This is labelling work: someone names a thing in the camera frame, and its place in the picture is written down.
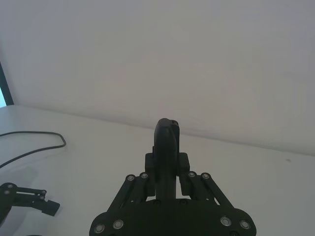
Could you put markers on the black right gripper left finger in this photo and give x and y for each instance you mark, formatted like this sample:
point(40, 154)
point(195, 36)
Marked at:
point(162, 157)

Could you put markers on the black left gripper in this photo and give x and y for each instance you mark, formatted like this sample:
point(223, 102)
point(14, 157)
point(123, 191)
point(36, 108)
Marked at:
point(3, 211)

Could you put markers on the white table cloth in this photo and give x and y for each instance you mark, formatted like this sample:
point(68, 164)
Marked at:
point(246, 177)

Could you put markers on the dark grey post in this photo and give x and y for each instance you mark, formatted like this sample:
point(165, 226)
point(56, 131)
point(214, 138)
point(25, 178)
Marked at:
point(6, 88)

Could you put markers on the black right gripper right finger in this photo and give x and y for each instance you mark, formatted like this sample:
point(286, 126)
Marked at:
point(184, 163)

